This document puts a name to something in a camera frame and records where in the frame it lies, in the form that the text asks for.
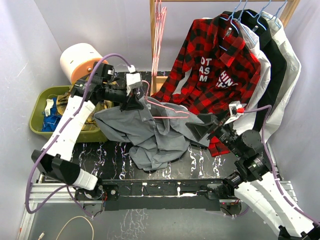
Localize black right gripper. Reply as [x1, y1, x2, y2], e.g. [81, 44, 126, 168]
[184, 109, 243, 157]

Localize pink wire hanger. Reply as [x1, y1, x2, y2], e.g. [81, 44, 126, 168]
[141, 80, 190, 119]

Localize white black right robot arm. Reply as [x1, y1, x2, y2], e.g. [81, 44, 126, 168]
[186, 114, 320, 240]

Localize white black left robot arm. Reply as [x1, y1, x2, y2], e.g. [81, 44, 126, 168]
[31, 62, 143, 200]

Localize yellow plaid shirt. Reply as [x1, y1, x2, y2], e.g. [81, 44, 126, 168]
[56, 85, 114, 131]

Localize red black plaid shirt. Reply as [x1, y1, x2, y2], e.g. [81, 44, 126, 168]
[151, 13, 262, 158]

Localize light grey white shirt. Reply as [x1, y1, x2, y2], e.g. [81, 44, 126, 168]
[261, 11, 302, 141]

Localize wooden clothes rack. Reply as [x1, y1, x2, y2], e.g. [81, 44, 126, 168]
[149, 0, 300, 95]

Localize white orange cylinder container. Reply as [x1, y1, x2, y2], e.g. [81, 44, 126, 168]
[59, 43, 102, 85]

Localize white cloth in basket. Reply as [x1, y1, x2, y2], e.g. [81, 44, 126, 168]
[44, 99, 55, 117]

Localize blue cloth in basket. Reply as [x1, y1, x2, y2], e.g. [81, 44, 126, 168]
[41, 115, 62, 132]

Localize olive green laundry basket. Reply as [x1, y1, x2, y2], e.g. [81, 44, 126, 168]
[29, 85, 108, 143]

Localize pink hangers bundle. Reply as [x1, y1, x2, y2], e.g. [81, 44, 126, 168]
[151, 0, 167, 77]

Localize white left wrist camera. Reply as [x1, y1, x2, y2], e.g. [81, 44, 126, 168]
[125, 64, 142, 96]

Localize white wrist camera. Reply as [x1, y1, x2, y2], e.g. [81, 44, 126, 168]
[228, 101, 247, 117]
[125, 64, 142, 96]

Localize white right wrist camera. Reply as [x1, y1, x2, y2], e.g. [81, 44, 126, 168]
[228, 101, 247, 117]

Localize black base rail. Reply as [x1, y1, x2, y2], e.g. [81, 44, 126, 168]
[75, 179, 241, 211]

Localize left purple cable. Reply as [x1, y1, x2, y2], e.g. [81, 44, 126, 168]
[24, 53, 133, 221]

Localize blue wire hanger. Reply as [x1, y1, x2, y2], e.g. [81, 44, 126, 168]
[261, 0, 288, 30]
[230, 0, 257, 45]
[245, 0, 272, 31]
[218, 0, 244, 43]

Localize aluminium frame rail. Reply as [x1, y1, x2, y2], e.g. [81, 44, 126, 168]
[16, 142, 308, 240]

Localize beige cable on floor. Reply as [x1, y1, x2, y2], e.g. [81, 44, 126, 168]
[38, 215, 95, 240]

